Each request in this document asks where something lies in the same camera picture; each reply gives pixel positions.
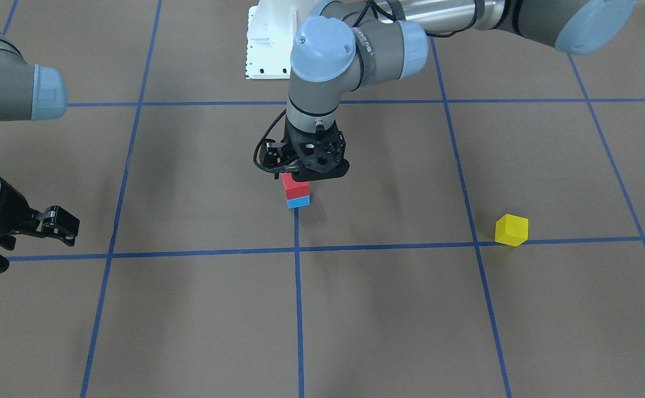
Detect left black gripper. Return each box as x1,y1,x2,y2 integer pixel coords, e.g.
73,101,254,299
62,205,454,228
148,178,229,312
261,119,322,169

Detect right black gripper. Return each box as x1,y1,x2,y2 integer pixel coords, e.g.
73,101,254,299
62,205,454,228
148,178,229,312
0,177,81,247

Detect red wooden cube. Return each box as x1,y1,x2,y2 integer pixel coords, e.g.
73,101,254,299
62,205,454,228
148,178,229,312
280,173,310,201

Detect blue wooden cube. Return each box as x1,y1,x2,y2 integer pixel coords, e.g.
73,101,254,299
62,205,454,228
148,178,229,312
286,196,311,209

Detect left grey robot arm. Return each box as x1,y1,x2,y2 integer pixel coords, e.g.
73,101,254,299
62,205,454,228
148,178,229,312
253,1,636,182

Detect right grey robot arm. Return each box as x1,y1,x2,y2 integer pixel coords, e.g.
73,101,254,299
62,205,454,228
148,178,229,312
0,31,80,247

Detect yellow wooden cube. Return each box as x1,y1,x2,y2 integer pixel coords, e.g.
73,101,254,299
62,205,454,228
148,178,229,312
494,214,529,247

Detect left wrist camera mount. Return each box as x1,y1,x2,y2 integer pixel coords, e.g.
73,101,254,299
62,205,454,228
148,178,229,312
292,122,350,182

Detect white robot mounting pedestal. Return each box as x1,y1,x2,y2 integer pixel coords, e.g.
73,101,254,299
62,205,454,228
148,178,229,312
245,1,301,79

